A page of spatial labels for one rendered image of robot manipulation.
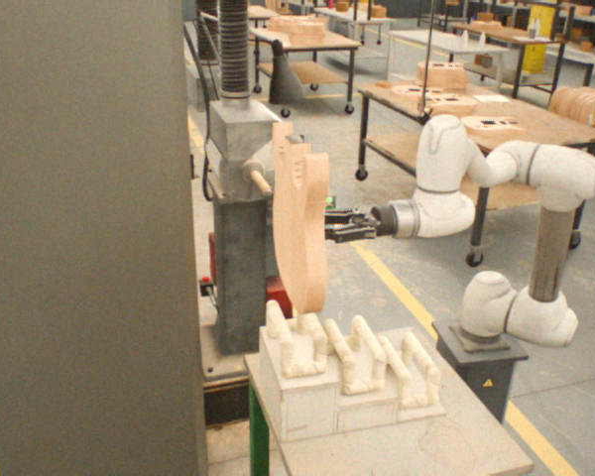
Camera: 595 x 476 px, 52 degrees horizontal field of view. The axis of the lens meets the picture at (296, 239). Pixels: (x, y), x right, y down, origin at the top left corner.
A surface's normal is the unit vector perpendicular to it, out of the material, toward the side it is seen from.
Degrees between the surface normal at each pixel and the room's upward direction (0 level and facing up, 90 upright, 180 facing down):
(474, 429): 0
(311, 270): 78
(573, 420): 0
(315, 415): 90
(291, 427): 90
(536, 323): 99
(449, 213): 83
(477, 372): 90
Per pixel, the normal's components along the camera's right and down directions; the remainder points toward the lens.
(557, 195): -0.54, 0.62
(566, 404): 0.02, -0.90
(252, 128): 0.30, 0.42
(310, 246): 0.22, -0.01
